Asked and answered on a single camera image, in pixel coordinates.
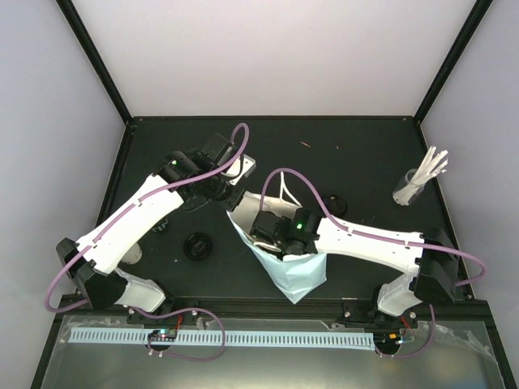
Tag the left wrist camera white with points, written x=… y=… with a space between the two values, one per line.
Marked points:
x=243 y=167

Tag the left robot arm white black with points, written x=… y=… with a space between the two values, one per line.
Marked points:
x=91 y=262

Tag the left black frame post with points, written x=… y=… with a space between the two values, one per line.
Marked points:
x=74 y=20

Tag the light blue slotted cable duct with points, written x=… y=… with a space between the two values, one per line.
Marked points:
x=251 y=339

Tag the black paper coffee cup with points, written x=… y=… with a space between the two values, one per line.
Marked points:
x=160 y=227
x=336 y=205

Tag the circuit board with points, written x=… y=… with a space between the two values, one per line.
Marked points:
x=162 y=335
x=394 y=338

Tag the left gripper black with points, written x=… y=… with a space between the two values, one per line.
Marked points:
x=229 y=203

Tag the clear glass straw holder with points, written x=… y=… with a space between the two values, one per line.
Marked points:
x=408 y=188

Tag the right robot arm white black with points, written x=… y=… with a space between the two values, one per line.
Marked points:
x=427 y=275

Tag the black coffee cup lid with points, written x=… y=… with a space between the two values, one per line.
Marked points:
x=197 y=246

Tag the light blue paper bag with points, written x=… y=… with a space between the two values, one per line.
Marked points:
x=294 y=275

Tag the black frame post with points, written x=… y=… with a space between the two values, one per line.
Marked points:
x=463 y=38
x=74 y=20

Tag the right circuit board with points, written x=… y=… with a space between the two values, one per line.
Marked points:
x=394 y=338

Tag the right black frame post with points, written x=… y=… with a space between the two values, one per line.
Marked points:
x=463 y=38

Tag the black aluminium frame rail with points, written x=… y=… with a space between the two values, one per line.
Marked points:
x=352 y=313

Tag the left circuit board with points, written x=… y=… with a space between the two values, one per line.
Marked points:
x=162 y=335

